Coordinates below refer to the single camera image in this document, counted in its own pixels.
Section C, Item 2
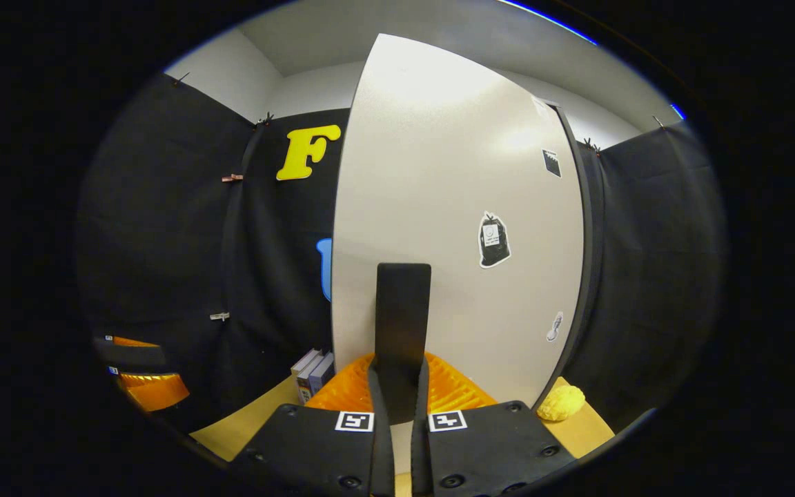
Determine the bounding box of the beige cabinet door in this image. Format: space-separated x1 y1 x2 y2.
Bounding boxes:
332 33 586 416

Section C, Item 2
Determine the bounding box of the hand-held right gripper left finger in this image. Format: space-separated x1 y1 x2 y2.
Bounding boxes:
227 352 397 497

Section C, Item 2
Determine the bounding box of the grey-blue spined book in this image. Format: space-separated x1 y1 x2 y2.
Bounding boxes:
309 352 335 396

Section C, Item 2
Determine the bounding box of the black backdrop cloth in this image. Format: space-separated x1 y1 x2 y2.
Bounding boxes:
75 72 728 436

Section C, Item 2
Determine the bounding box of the black cabinet door handle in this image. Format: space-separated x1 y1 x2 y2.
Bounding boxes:
375 262 433 423

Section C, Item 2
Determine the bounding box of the white and black spined book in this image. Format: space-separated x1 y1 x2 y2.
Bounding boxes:
297 352 329 405

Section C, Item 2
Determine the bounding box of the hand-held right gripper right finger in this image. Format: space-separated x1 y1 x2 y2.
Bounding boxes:
410 352 578 497

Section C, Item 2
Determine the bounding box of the beige spined book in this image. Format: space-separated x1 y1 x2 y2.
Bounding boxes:
291 349 320 380

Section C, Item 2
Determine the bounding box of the yellow knobbly sponge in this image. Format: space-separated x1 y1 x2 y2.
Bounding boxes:
537 385 586 422

